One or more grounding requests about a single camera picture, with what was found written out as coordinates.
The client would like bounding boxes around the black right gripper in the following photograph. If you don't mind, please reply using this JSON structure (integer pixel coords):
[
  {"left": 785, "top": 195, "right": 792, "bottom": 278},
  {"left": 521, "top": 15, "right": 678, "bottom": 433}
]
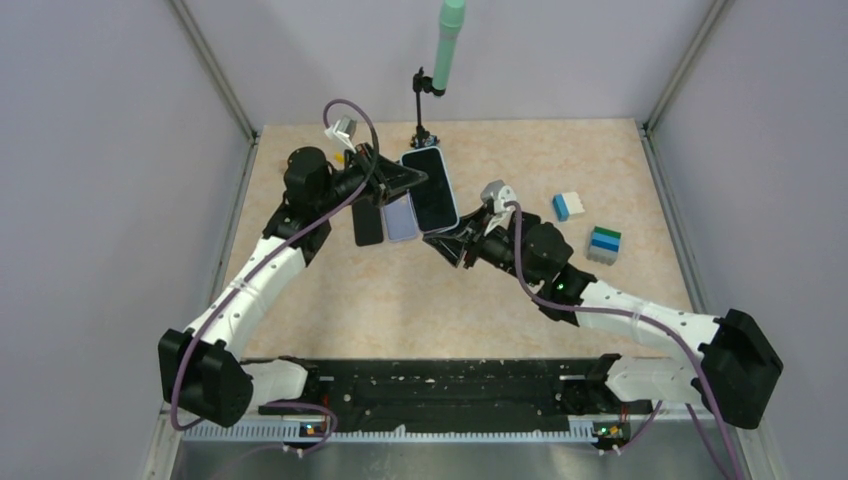
[{"left": 427, "top": 203, "right": 542, "bottom": 287}]

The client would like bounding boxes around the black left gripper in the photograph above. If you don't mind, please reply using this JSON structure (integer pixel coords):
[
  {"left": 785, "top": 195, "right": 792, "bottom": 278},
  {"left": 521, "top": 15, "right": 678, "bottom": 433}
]
[{"left": 317, "top": 142, "right": 429, "bottom": 215}]

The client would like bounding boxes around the lilac phone case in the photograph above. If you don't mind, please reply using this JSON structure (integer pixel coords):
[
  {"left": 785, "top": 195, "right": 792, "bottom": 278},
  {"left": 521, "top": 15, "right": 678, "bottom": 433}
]
[{"left": 382, "top": 195, "right": 419, "bottom": 242}]

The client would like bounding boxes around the black smartphone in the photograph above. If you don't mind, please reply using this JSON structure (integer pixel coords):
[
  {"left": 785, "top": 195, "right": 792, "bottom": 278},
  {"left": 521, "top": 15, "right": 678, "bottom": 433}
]
[
  {"left": 351, "top": 199, "right": 385, "bottom": 247},
  {"left": 402, "top": 148, "right": 458, "bottom": 232}
]

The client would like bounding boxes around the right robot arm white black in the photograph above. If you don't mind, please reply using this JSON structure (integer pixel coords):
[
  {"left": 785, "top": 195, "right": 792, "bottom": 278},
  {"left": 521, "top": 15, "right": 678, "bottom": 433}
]
[{"left": 423, "top": 207, "right": 784, "bottom": 430}]

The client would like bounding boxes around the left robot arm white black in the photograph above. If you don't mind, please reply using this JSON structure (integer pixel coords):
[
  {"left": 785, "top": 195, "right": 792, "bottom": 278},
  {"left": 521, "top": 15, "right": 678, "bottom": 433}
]
[{"left": 157, "top": 143, "right": 428, "bottom": 431}]

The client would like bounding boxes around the black mini tripod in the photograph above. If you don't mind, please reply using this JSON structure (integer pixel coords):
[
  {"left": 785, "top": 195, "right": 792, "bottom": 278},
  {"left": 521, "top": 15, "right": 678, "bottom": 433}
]
[{"left": 410, "top": 67, "right": 442, "bottom": 149}]

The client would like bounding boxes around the blue white toy block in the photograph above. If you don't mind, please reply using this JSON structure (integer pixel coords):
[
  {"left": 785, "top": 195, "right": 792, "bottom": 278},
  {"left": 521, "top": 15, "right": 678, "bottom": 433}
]
[{"left": 552, "top": 191, "right": 586, "bottom": 222}]

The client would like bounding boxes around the green blue grey block stack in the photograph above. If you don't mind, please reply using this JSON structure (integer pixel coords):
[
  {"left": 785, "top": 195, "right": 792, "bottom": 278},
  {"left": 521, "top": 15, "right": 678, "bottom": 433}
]
[{"left": 586, "top": 226, "right": 622, "bottom": 265}]

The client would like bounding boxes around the mint green microphone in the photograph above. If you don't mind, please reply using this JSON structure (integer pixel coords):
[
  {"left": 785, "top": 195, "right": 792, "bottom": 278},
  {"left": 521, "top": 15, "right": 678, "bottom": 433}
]
[{"left": 431, "top": 0, "right": 466, "bottom": 96}]

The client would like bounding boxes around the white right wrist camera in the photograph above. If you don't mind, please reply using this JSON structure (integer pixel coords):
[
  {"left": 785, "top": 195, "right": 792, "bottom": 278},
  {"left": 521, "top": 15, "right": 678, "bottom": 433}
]
[{"left": 480, "top": 180, "right": 517, "bottom": 236}]

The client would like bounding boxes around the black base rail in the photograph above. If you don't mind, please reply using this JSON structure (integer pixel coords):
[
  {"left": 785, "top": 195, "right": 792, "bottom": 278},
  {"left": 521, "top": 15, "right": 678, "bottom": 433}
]
[{"left": 258, "top": 355, "right": 656, "bottom": 442}]

